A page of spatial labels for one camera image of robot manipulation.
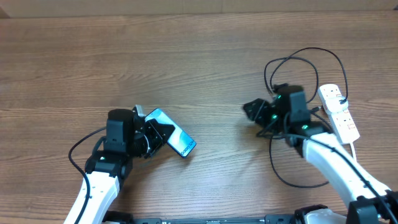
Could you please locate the blue Galaxy smartphone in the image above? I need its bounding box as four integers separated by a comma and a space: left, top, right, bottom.
145, 108, 197, 158

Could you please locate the black charger cable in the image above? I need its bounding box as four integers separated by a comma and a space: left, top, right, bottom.
264, 47, 349, 189

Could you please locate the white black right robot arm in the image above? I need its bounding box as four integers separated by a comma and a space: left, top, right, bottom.
243, 85, 397, 223

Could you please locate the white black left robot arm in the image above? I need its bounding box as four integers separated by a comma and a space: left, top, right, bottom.
64, 106, 177, 223

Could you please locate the white charger plug adapter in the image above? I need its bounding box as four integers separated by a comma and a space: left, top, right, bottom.
323, 96, 348, 114

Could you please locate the white power strip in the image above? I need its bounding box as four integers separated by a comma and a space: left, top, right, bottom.
317, 84, 360, 144

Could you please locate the white power strip cord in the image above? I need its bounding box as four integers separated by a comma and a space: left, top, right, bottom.
349, 142, 358, 162

